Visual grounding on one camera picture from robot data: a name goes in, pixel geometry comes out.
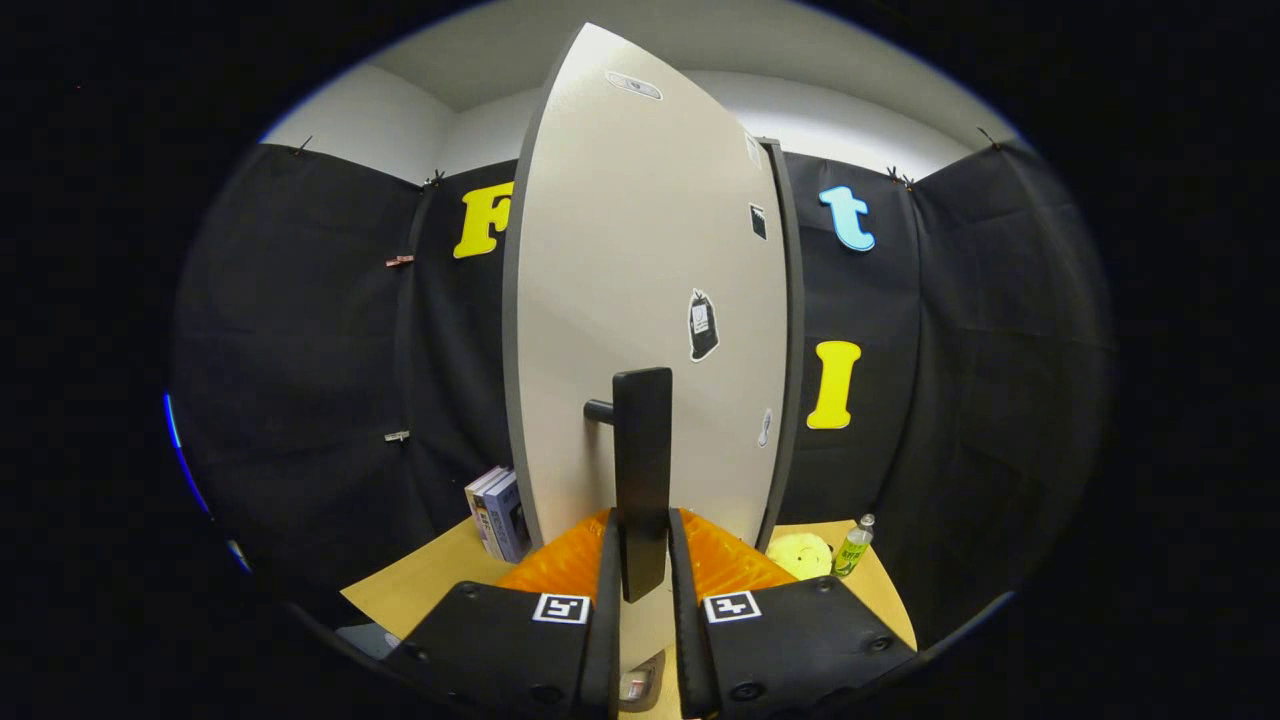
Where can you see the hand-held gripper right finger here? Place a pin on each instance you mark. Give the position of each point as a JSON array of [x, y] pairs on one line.
[[790, 640]]

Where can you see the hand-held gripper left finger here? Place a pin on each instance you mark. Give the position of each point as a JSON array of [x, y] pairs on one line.
[[510, 650]]

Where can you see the beige shoe cabinet door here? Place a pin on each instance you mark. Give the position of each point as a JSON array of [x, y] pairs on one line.
[[620, 250]]

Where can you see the pale yellow round object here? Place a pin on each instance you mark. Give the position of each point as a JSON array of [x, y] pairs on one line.
[[800, 556]]

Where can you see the green label plastic bottle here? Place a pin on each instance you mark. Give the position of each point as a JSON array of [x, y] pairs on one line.
[[853, 550]]

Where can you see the blue book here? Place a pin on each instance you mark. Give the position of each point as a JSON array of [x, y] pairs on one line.
[[508, 520]]

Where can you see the white book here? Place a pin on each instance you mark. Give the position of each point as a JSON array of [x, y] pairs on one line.
[[478, 500]]

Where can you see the black backdrop cloth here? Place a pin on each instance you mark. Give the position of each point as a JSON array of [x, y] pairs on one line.
[[300, 350]]

